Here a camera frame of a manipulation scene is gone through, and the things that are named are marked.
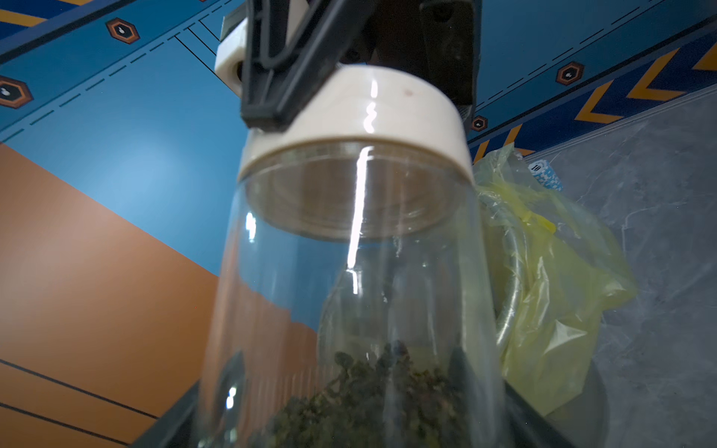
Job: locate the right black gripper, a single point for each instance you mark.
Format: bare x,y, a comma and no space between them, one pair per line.
282,71

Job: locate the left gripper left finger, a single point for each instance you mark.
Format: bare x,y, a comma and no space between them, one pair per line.
174,428

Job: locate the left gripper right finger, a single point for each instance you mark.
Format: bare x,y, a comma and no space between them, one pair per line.
528,428

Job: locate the cream jar lid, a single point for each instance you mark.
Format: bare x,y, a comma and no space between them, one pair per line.
376,104

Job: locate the glass jar with tea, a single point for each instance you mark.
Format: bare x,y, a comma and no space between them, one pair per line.
354,306

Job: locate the mesh trash bin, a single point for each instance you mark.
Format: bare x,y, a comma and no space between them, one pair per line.
505,247

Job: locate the yellow trash bag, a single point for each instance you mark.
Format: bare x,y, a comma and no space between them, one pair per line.
576,271

